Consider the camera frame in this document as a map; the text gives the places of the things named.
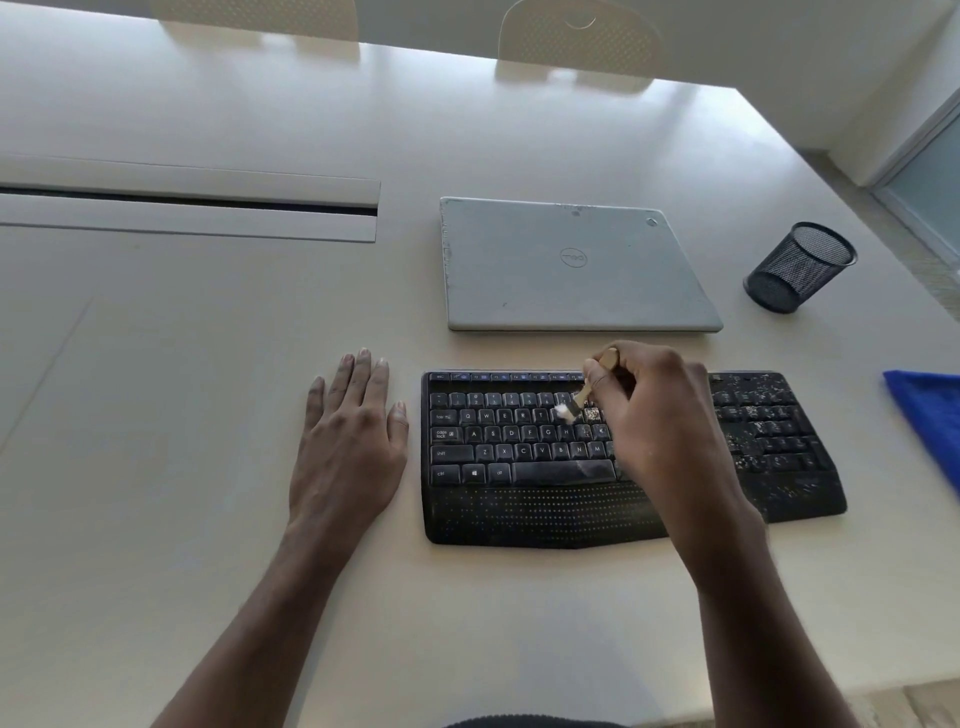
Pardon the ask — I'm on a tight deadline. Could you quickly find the frosted glass door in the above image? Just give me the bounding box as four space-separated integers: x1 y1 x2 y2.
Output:
869 97 960 264

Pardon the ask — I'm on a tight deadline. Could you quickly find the silver laptop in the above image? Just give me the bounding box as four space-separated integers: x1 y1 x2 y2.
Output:
438 196 725 334

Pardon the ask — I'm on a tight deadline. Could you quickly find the black mesh pen holder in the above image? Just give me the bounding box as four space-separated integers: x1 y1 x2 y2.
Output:
743 221 859 315

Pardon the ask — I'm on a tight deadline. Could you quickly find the small wooden brush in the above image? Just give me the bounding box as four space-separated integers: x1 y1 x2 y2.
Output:
553 346 622 426

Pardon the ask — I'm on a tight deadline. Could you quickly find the person's left forearm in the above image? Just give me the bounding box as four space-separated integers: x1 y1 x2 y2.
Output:
153 524 358 728

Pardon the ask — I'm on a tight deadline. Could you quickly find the blue microfibre cloth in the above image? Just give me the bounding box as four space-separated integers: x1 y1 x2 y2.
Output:
881 369 960 496

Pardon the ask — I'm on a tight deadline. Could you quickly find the cream perforated chair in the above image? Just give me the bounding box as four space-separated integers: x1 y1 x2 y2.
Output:
149 0 361 39
497 0 665 76

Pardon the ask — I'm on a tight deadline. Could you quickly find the grey desk cable slot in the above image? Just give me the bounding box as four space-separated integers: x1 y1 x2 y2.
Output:
0 153 382 244

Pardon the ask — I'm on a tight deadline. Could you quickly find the person's black clothing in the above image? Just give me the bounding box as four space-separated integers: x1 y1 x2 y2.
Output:
442 716 628 728

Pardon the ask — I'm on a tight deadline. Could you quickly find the person's right forearm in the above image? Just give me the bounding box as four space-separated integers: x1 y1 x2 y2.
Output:
689 532 871 728

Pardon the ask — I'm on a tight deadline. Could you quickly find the person's right hand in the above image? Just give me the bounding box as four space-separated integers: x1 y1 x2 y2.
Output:
581 341 770 594

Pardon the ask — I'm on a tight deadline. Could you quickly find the person's left hand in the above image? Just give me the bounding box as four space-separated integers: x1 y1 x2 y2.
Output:
287 347 410 549

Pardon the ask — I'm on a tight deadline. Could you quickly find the black keyboard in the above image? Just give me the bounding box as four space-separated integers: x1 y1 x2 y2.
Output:
419 368 849 549

